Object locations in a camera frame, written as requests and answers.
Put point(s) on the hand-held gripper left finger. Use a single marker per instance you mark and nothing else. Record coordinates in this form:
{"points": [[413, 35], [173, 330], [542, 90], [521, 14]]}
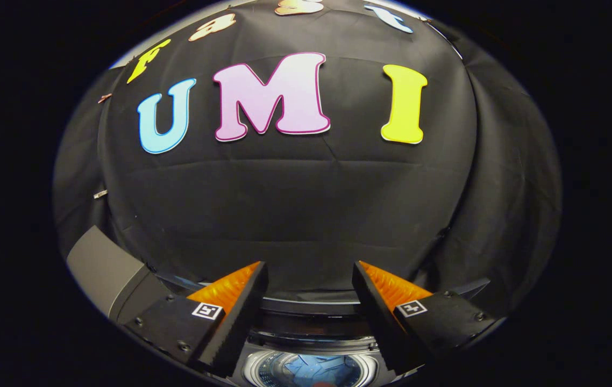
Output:
{"points": [[236, 328]]}

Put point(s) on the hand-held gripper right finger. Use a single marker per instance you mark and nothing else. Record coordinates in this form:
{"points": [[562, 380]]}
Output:
{"points": [[381, 322]]}

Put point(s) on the black washing machine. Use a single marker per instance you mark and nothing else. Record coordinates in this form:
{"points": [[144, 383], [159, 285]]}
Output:
{"points": [[306, 344]]}

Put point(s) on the black backdrop cloth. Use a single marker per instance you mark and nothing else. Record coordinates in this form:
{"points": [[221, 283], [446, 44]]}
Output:
{"points": [[295, 204]]}

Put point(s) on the silver clip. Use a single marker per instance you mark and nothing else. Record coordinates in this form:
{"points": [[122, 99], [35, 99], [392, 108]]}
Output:
{"points": [[100, 193]]}

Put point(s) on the light blue polo shirt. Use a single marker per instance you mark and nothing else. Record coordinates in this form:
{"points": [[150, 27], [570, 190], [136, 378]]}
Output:
{"points": [[311, 371]]}

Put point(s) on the dark grey board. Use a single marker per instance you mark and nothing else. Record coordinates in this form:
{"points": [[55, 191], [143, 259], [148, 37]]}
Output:
{"points": [[107, 269]]}

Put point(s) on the copper clip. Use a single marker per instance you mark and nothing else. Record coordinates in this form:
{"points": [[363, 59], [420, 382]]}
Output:
{"points": [[104, 98]]}

